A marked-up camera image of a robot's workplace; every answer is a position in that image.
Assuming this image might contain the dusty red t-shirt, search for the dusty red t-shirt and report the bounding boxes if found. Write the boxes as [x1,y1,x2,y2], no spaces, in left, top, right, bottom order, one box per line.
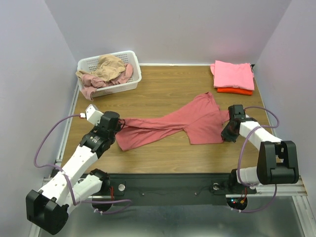
[116,92,229,151]

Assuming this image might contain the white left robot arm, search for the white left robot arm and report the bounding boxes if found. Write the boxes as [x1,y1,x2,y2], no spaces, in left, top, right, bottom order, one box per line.
[26,106,122,235]

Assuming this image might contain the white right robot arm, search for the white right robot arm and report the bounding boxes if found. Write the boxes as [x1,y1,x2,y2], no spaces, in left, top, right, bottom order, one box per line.
[221,105,299,187]

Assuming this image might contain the folded orange t-shirt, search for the folded orange t-shirt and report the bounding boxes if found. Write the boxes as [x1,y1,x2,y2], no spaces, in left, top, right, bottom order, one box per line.
[217,87,253,96]

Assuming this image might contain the folded light pink t-shirt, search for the folded light pink t-shirt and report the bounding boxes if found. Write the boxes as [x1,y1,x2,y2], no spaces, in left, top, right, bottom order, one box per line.
[210,60,255,91]

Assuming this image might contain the mauve pink t-shirt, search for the mauve pink t-shirt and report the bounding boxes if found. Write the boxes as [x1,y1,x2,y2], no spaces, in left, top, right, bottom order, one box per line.
[81,64,133,101]

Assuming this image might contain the beige t-shirt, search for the beige t-shirt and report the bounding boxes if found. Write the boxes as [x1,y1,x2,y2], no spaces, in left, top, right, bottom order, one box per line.
[76,54,125,81]

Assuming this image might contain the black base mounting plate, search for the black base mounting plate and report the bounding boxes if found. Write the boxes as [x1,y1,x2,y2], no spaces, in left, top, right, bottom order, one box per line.
[109,173,256,206]

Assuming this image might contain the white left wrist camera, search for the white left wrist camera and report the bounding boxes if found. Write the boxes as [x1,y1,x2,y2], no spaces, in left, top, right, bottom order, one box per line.
[79,104,103,125]

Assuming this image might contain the aluminium table frame rail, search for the aluminium table frame rail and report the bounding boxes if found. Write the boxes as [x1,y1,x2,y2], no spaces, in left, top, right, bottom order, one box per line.
[54,84,308,199]

